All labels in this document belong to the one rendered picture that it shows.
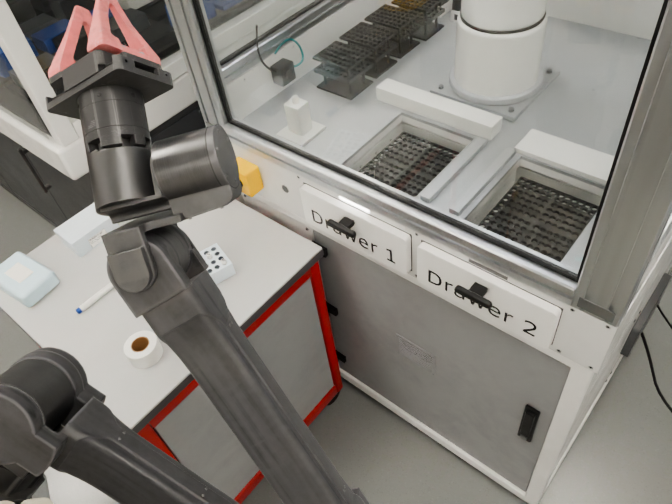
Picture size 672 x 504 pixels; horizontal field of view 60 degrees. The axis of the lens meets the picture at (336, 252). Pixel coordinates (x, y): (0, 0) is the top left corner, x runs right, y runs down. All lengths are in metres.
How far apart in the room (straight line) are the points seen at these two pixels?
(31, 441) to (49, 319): 0.87
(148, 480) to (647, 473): 1.61
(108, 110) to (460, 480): 1.57
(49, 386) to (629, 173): 0.73
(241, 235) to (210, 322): 0.93
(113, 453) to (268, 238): 0.88
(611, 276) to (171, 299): 0.67
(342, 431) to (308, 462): 1.37
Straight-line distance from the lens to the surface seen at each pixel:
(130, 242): 0.52
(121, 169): 0.53
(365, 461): 1.91
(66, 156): 1.71
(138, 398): 1.26
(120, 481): 0.66
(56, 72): 0.59
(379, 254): 1.24
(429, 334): 1.41
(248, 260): 1.40
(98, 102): 0.56
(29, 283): 1.52
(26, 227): 3.08
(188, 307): 0.53
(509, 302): 1.10
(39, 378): 0.65
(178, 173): 0.51
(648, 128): 0.81
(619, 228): 0.90
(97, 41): 0.56
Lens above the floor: 1.77
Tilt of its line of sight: 47 degrees down
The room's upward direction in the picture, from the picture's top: 9 degrees counter-clockwise
